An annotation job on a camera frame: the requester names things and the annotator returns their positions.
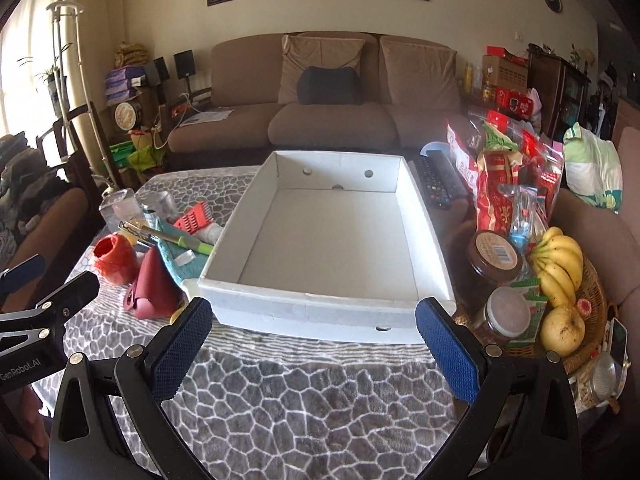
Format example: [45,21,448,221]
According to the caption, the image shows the green bag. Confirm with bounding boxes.
[127,132,166,173]

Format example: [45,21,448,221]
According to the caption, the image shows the red and gold snack packet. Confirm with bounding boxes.
[475,152,523,236]

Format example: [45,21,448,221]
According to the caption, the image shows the brown sofa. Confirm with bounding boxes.
[167,32,471,161]

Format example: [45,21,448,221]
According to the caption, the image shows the clear bottle with blue label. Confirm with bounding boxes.
[510,187,538,256]

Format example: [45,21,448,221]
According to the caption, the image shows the potted plant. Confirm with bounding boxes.
[35,42,71,116]

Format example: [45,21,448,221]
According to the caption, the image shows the round tin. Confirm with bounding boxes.
[114,102,138,128]

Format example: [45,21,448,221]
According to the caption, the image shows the papers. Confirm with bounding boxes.
[180,109,233,126]

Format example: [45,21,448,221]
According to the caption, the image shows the red plastic snack bag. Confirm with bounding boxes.
[520,130,566,211]

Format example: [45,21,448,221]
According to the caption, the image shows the teal cloth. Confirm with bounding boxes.
[152,217,216,286]

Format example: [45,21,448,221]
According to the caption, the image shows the beige sofa cushion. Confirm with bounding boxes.
[380,35,458,111]
[277,35,366,106]

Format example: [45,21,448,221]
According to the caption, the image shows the woven straw basket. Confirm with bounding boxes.
[114,42,151,68]

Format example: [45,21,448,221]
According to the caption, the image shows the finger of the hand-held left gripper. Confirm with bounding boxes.
[0,254,47,297]
[0,271,101,358]

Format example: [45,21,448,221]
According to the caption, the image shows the brown armchair with clothes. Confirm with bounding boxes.
[0,132,101,281]

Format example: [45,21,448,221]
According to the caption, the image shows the metal strainer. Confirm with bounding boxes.
[590,352,626,401]

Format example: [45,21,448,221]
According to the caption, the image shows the yellow pear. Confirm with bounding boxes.
[540,306,587,357]

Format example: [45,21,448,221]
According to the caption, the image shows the pile of clothes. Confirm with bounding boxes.
[0,132,71,226]

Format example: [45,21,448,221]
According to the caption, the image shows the white cardboard box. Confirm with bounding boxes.
[197,149,457,346]

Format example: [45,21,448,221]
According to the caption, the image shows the stack of purple boxes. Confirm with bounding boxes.
[104,65,146,106]

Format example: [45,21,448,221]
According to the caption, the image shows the wicker basket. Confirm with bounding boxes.
[450,220,608,376]

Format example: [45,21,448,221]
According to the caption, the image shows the dark lumbar pillow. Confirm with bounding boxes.
[296,66,363,107]

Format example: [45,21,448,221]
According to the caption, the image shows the stack of red gift boxes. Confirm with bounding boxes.
[482,45,533,113]

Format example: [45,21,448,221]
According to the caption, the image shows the glass jar grey lid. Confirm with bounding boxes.
[480,287,532,348]

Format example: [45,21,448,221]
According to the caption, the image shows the dark jar with label lid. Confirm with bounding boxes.
[467,230,523,291]

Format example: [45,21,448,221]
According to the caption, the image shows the red twine ball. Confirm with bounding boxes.
[92,234,140,285]

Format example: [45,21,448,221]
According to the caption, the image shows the dark red pouch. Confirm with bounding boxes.
[123,247,182,320]

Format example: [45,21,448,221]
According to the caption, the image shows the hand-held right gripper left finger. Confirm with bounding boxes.
[50,296,216,480]

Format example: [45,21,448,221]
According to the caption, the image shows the dark wooden cabinet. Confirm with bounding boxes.
[527,45,591,141]

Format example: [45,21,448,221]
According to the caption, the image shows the red plastic slicer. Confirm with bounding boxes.
[172,200,211,233]

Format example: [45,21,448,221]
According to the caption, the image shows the green snack packet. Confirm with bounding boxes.
[510,280,548,346]

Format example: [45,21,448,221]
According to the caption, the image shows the bunch of bananas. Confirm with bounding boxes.
[529,227,585,308]

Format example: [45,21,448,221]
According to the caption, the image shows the clear plastic container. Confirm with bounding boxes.
[99,187,138,233]

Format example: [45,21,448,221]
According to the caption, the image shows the smartphone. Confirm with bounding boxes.
[607,317,630,366]

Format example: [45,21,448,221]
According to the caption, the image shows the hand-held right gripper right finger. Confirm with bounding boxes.
[415,296,583,480]

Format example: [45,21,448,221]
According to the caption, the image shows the dark wooden chair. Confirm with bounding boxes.
[40,102,103,191]

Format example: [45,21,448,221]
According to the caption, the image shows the white coat stand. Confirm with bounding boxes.
[46,0,116,191]

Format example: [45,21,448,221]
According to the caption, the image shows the green-handled peeler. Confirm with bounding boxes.
[120,222,216,256]

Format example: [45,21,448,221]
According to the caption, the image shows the green box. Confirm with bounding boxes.
[110,142,136,166]

